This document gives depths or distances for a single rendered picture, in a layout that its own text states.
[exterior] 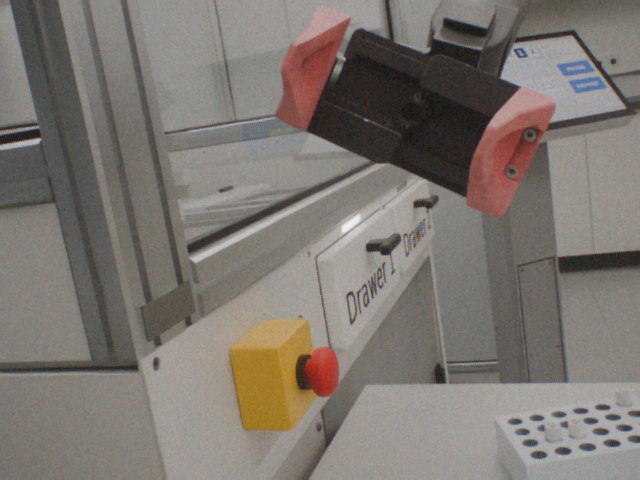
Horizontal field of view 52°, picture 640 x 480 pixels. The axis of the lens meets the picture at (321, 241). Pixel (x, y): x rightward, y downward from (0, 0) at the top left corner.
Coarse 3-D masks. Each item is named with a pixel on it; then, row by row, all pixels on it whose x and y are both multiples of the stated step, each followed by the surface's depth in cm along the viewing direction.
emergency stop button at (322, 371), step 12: (324, 348) 53; (312, 360) 52; (324, 360) 52; (336, 360) 54; (312, 372) 52; (324, 372) 52; (336, 372) 53; (312, 384) 52; (324, 384) 52; (336, 384) 53; (324, 396) 53
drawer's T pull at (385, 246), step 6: (396, 234) 86; (372, 240) 85; (378, 240) 84; (384, 240) 84; (390, 240) 83; (396, 240) 84; (366, 246) 84; (372, 246) 83; (378, 246) 83; (384, 246) 80; (390, 246) 81; (396, 246) 84; (384, 252) 80; (390, 252) 81
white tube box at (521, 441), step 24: (552, 408) 58; (576, 408) 57; (600, 408) 57; (624, 408) 56; (504, 432) 55; (528, 432) 55; (600, 432) 53; (624, 432) 52; (504, 456) 56; (528, 456) 51; (552, 456) 50; (576, 456) 50; (600, 456) 49; (624, 456) 50
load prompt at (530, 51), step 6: (516, 48) 171; (522, 48) 171; (528, 48) 171; (534, 48) 172; (510, 54) 169; (516, 54) 169; (522, 54) 170; (528, 54) 170; (534, 54) 171; (540, 54) 171; (510, 60) 168; (516, 60) 168; (522, 60) 169
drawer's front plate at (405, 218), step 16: (416, 192) 116; (384, 208) 101; (400, 208) 104; (416, 208) 115; (400, 224) 103; (416, 224) 114; (432, 224) 128; (416, 240) 113; (400, 256) 102; (416, 256) 112; (400, 272) 102
